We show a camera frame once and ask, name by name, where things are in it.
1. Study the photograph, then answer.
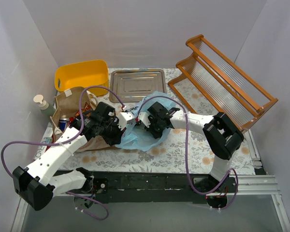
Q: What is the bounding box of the light blue plastic bag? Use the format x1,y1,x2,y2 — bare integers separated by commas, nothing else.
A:
115,91,176,151

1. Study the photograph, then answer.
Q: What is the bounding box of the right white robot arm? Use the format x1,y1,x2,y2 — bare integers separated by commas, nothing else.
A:
137,102,244,195

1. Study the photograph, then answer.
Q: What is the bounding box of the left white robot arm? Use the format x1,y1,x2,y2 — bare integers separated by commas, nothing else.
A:
13,102,134,211

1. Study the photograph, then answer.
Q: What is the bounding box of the red snack packet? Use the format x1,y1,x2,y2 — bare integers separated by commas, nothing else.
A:
69,102,91,122

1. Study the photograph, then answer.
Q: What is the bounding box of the brown burlap tote bag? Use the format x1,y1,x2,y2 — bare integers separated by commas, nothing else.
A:
50,87,111,152

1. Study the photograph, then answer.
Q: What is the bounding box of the blue drink can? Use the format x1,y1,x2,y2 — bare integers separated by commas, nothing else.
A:
58,117,70,131

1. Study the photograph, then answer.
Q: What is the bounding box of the silver metal tray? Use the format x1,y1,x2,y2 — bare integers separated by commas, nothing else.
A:
109,69,166,103

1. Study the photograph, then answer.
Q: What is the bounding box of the floral table mat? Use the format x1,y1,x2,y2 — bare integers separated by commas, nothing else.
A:
33,67,257,175

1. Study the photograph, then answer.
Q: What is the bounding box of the yellow plastic basket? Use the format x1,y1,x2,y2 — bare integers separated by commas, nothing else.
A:
54,59,109,92

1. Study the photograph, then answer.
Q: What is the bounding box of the green pump bottle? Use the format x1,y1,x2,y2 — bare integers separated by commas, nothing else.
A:
33,94,56,119

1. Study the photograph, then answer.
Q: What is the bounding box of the orange wooden rack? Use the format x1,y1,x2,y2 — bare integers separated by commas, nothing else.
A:
168,34,278,132

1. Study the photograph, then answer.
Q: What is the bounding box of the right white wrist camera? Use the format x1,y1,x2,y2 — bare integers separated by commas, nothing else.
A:
136,112,151,128

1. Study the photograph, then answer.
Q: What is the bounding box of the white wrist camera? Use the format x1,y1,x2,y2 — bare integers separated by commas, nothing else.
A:
116,105,135,130
136,112,151,128

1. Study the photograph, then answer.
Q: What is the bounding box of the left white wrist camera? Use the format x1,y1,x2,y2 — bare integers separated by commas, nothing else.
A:
116,105,135,130

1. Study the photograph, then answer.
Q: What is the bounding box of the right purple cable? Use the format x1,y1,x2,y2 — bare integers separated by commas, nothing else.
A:
136,96,239,210

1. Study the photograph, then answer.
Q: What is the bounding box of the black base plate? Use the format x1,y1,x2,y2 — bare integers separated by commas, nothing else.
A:
65,172,240,205

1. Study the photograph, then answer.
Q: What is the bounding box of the aluminium frame rail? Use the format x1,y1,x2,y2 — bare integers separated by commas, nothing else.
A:
20,175,281,197

